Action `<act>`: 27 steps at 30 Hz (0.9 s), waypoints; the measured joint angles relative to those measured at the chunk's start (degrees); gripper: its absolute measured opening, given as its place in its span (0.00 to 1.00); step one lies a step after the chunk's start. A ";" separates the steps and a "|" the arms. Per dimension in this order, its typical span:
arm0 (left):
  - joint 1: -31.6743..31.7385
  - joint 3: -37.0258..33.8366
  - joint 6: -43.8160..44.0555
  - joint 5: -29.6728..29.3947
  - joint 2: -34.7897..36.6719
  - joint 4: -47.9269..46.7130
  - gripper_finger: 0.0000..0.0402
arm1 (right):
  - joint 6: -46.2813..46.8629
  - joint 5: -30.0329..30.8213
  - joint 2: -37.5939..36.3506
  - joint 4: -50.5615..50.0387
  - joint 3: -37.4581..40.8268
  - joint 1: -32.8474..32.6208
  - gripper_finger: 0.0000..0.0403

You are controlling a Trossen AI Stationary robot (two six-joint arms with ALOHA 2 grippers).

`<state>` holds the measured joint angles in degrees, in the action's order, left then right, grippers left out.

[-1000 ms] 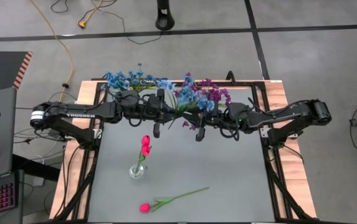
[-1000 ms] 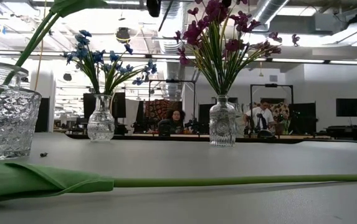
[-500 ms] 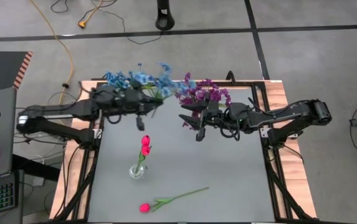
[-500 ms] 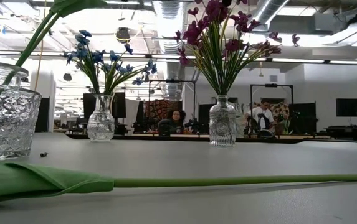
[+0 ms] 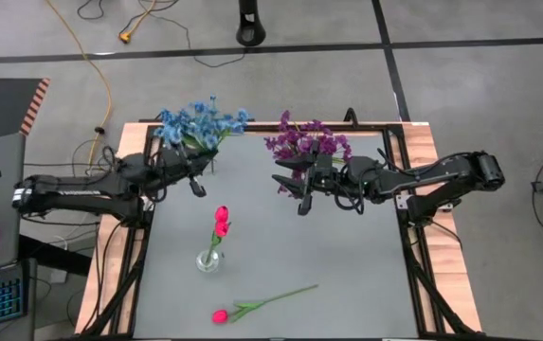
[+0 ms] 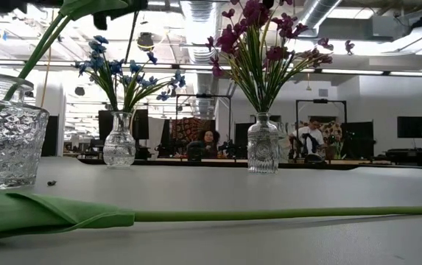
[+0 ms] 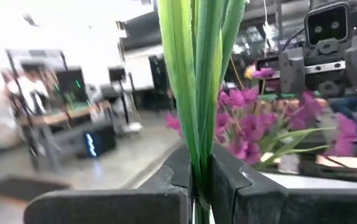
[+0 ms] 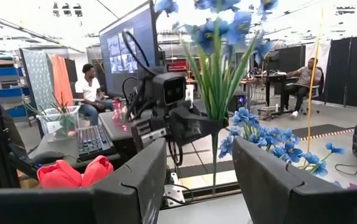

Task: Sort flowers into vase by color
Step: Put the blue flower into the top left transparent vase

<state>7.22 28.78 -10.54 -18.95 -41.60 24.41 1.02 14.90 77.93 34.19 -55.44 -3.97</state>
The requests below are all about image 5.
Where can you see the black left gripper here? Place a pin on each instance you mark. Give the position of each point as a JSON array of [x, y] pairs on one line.
[[176, 168]]

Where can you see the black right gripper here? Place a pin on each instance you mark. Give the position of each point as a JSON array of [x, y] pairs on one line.
[[328, 173]]

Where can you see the purple artificial flower bunch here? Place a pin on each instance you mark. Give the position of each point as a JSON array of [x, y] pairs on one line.
[[304, 144], [332, 142], [283, 142]]

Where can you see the blue artificial flower bunch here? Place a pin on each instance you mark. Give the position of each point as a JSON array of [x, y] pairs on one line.
[[235, 122], [202, 125], [171, 128]]

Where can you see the red artificial tulip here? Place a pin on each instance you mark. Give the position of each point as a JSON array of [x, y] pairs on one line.
[[220, 316], [222, 229], [222, 213]]

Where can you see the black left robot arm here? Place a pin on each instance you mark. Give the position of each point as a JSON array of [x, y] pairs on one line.
[[72, 192]]

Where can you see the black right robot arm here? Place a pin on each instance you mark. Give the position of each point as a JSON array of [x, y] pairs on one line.
[[432, 173]]

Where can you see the black round stand base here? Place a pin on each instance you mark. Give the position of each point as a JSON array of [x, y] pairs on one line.
[[251, 33]]

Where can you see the grey table mat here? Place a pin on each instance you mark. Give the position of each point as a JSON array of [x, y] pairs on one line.
[[181, 308]]

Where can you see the black desk support beam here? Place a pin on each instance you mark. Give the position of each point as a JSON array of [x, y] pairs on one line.
[[72, 265]]

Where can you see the grey side desk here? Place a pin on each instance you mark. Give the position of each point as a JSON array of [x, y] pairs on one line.
[[1, 203]]

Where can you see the black mat orange striped edge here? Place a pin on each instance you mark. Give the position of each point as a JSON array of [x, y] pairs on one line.
[[1, 106]]

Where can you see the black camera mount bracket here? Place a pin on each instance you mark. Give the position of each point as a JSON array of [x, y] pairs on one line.
[[349, 117]]

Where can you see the black aluminium table frame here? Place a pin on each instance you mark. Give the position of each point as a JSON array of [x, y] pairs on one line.
[[370, 127]]

